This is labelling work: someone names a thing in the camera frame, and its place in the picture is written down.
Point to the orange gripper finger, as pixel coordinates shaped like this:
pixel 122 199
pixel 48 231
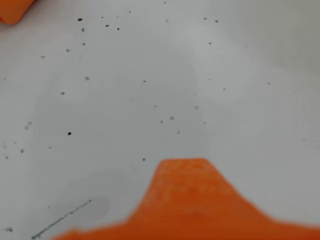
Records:
pixel 190 200

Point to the orange paper wad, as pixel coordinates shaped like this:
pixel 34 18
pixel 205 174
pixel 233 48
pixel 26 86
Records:
pixel 12 10

